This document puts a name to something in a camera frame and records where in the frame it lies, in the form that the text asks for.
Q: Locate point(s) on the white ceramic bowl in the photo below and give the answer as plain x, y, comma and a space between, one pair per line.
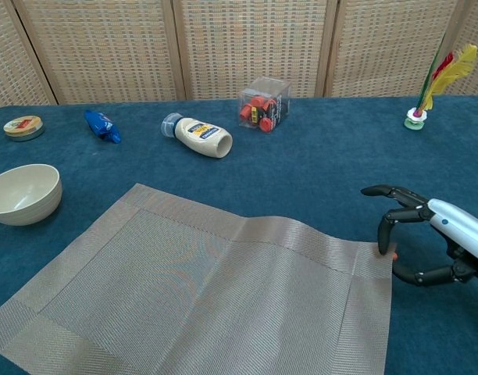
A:
22, 195

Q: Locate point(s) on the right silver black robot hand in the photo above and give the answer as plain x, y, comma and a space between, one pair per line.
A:
461, 230

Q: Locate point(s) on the mayonnaise squeeze bottle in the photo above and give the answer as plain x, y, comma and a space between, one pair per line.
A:
200, 136

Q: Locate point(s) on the round yellow tin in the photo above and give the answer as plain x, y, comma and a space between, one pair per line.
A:
23, 128

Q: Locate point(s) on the clear box with orange pieces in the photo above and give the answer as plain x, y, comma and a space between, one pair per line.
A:
264, 107

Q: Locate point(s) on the blue table cloth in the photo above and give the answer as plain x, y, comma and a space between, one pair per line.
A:
321, 176

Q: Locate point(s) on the grey-brown woven placemat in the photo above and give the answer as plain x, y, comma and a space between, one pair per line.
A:
204, 297

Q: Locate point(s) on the woven wooden folding screen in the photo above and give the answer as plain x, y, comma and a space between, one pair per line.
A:
106, 47

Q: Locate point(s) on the colourful feather shuttlecock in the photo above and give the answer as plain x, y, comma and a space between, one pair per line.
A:
414, 122

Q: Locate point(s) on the blue snack packet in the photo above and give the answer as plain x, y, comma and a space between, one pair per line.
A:
101, 125

